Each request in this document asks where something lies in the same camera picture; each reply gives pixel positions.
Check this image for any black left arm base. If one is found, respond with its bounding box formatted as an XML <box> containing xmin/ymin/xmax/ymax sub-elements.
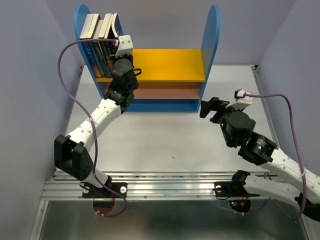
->
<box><xmin>79</xmin><ymin>182</ymin><xmax>128</xmax><ymax>210</ymax></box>

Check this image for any Nineteen Eighty-Four book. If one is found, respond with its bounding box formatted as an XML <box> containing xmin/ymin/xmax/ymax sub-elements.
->
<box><xmin>89</xmin><ymin>13</ymin><xmax>109</xmax><ymax>78</ymax></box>

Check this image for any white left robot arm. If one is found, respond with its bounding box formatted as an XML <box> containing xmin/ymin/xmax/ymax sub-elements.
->
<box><xmin>54</xmin><ymin>58</ymin><xmax>139</xmax><ymax>197</ymax></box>

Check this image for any purple cable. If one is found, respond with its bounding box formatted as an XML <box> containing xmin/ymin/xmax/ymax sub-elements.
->
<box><xmin>57</xmin><ymin>38</ymin><xmax>128</xmax><ymax>218</ymax></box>
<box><xmin>214</xmin><ymin>92</ymin><xmax>308</xmax><ymax>220</ymax></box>

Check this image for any Three Days to See book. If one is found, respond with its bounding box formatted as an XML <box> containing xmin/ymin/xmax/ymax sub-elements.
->
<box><xmin>104</xmin><ymin>13</ymin><xmax>118</xmax><ymax>39</ymax></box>

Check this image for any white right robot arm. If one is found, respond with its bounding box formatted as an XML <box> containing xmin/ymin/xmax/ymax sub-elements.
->
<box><xmin>199</xmin><ymin>97</ymin><xmax>320</xmax><ymax>221</ymax></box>

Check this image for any Animal Farm book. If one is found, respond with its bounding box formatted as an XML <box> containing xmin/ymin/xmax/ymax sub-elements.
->
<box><xmin>112</xmin><ymin>13</ymin><xmax>124</xmax><ymax>38</ymax></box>

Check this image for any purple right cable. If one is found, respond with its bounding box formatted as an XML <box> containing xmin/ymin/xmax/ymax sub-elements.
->
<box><xmin>214</xmin><ymin>92</ymin><xmax>308</xmax><ymax>220</ymax></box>

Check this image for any Little Women book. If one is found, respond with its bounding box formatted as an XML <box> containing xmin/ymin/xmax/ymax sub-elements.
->
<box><xmin>92</xmin><ymin>19</ymin><xmax>112</xmax><ymax>77</ymax></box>

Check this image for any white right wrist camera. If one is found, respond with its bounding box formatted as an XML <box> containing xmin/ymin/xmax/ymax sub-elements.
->
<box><xmin>226</xmin><ymin>89</ymin><xmax>253</xmax><ymax>111</ymax></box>

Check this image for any Jane Eyre book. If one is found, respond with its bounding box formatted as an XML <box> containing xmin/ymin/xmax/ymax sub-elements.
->
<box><xmin>79</xmin><ymin>13</ymin><xmax>102</xmax><ymax>78</ymax></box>

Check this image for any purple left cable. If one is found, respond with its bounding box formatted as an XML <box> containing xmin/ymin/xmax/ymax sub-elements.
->
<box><xmin>57</xmin><ymin>38</ymin><xmax>128</xmax><ymax>218</ymax></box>

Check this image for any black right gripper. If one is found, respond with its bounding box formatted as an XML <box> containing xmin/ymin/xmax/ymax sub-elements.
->
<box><xmin>200</xmin><ymin>96</ymin><xmax>245</xmax><ymax>147</ymax></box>

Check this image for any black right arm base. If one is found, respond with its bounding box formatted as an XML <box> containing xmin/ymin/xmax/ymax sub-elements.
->
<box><xmin>212</xmin><ymin>181</ymin><xmax>251</xmax><ymax>214</ymax></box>

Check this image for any blue and yellow bookshelf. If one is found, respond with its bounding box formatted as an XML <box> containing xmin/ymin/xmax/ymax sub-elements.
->
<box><xmin>73</xmin><ymin>4</ymin><xmax>221</xmax><ymax>113</ymax></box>

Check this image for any A Tale of Two Cities book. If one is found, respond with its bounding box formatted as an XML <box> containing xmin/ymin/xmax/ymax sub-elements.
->
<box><xmin>98</xmin><ymin>13</ymin><xmax>115</xmax><ymax>63</ymax></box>

